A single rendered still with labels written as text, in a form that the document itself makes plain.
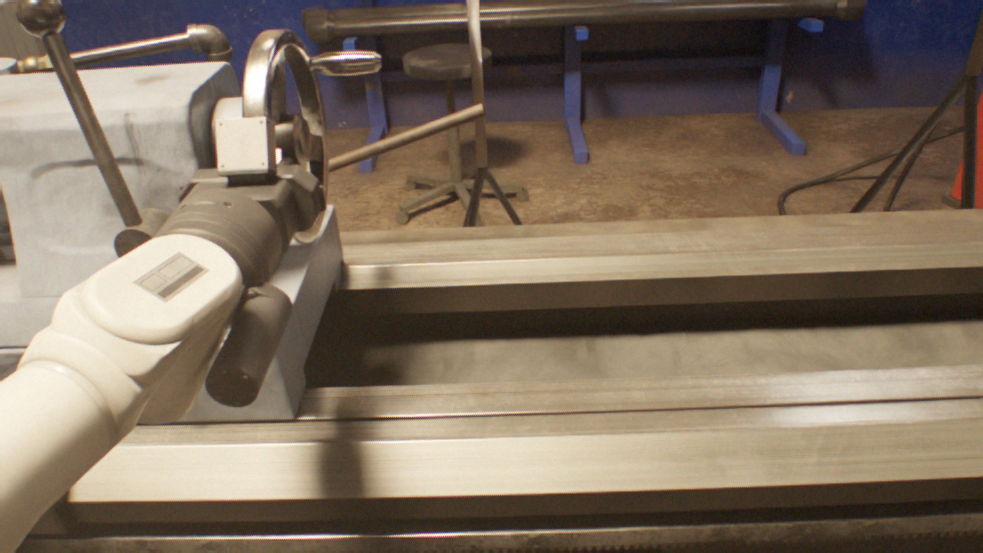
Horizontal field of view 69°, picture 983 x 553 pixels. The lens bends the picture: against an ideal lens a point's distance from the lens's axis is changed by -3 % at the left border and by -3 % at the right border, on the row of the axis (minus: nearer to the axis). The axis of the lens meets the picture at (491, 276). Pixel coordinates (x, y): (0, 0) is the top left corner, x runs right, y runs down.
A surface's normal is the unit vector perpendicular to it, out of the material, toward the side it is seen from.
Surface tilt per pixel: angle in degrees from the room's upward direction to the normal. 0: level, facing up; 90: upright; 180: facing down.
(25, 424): 42
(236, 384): 90
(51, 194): 76
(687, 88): 90
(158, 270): 31
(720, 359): 14
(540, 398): 0
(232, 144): 60
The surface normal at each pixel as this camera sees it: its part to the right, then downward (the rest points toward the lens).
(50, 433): 0.84, -0.38
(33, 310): -0.03, 0.07
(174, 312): 0.47, -0.75
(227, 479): -0.04, -0.37
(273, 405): -0.01, 0.53
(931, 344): -0.07, -0.79
